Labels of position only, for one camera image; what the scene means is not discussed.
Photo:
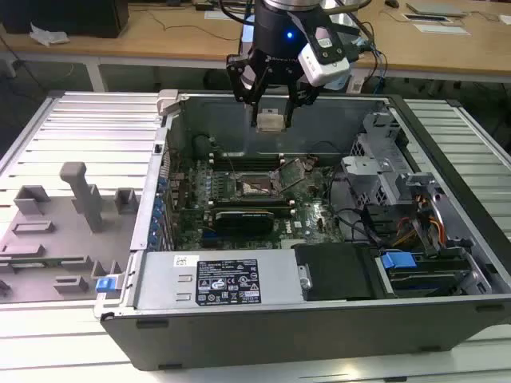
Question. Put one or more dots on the hard disk in blue carrier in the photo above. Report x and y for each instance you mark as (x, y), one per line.
(397, 263)

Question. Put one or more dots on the black RAM stick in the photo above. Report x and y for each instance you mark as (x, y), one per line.
(251, 204)

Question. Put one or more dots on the black computer box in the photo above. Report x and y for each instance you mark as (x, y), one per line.
(64, 16)

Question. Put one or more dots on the wooden desk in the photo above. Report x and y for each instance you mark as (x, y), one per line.
(159, 40)

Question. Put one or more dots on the white printed paper sheet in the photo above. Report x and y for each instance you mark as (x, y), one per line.
(441, 28)

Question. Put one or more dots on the green motherboard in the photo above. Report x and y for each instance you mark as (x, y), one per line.
(307, 207)

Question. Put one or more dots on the grey parts rack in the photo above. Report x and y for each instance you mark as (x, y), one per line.
(60, 239)

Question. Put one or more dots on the blue expansion slot clip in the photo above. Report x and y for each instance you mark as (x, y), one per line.
(161, 184)
(152, 240)
(156, 217)
(154, 229)
(159, 204)

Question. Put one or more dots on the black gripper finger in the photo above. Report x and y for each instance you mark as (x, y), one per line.
(299, 93)
(243, 80)

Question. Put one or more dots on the silver metal drive cage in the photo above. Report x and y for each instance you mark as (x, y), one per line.
(371, 175)

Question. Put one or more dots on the silver power supply box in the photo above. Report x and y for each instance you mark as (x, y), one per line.
(159, 279)

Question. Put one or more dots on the black graphics card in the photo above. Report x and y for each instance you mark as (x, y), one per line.
(243, 221)

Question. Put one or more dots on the thin metal locking lever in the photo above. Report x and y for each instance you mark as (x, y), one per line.
(231, 165)
(259, 193)

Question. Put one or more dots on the silver CPU plate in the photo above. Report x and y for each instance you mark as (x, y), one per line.
(271, 121)

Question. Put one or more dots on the silver laptop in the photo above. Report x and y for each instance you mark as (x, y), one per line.
(435, 8)

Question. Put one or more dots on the black plastic shroud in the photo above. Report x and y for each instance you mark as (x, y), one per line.
(335, 271)

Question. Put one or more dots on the black power adapter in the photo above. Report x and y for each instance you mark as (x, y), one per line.
(204, 6)

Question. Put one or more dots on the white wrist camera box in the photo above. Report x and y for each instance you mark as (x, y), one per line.
(319, 68)

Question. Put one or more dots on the black open PC case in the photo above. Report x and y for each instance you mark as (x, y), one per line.
(279, 339)

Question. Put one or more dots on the crumpled white paper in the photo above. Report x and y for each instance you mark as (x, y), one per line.
(50, 35)

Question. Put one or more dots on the black RAM slot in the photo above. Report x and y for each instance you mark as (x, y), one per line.
(245, 164)
(245, 157)

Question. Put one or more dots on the blue case latch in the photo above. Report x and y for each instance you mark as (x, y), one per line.
(104, 285)

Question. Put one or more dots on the CPU socket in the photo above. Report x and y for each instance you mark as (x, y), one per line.
(253, 185)

